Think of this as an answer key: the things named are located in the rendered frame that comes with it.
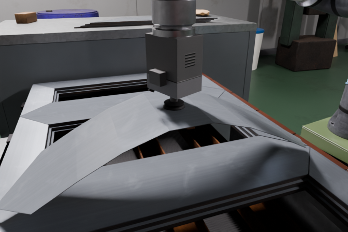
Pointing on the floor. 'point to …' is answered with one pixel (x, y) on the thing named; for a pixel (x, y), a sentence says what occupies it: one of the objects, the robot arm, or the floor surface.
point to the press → (305, 40)
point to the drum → (67, 14)
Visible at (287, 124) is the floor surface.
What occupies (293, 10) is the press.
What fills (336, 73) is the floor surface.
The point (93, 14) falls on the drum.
